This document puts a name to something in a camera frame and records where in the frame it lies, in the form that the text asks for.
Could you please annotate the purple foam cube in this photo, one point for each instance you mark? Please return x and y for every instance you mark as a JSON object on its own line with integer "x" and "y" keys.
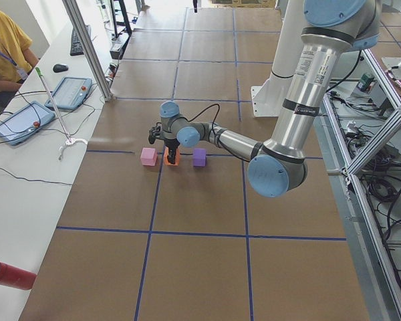
{"x": 199, "y": 157}

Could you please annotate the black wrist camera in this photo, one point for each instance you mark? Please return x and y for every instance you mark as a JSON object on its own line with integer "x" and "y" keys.
{"x": 155, "y": 133}

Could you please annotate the blue teach pendant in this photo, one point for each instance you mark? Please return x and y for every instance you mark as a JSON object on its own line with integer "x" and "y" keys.
{"x": 24, "y": 123}
{"x": 71, "y": 92}

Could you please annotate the black keyboard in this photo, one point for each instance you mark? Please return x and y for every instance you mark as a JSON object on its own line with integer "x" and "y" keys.
{"x": 76, "y": 48}

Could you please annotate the far blue teach pendant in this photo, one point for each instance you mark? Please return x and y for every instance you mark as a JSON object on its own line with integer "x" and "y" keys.
{"x": 71, "y": 92}

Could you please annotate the red cylinder tube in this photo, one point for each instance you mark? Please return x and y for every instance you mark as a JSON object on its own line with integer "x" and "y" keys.
{"x": 15, "y": 277}

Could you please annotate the black computer mouse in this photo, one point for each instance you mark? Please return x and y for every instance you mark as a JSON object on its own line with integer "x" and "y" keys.
{"x": 58, "y": 68}

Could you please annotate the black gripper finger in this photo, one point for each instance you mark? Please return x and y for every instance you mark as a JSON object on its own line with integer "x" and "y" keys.
{"x": 171, "y": 158}

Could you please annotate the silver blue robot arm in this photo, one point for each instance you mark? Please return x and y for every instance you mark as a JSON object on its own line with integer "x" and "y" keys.
{"x": 314, "y": 36}

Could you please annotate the orange foam cube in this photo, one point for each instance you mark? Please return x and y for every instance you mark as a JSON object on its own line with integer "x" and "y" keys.
{"x": 177, "y": 157}

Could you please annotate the person in yellow shirt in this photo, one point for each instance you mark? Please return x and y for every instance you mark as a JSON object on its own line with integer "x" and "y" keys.
{"x": 16, "y": 59}

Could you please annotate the metal reacher grabber stick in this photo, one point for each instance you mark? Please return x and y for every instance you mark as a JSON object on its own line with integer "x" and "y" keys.
{"x": 70, "y": 140}

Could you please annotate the pink foam cube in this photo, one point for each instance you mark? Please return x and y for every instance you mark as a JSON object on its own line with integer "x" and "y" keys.
{"x": 148, "y": 157}

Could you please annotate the near blue teach pendant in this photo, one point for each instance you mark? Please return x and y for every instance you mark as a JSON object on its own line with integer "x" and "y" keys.
{"x": 24, "y": 123}

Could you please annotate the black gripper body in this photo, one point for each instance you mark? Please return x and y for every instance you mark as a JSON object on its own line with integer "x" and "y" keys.
{"x": 171, "y": 144}

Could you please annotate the aluminium frame post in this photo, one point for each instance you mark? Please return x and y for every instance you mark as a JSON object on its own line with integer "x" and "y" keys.
{"x": 77, "y": 21}

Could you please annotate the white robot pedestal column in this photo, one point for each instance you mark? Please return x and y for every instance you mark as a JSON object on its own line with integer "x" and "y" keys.
{"x": 267, "y": 99}

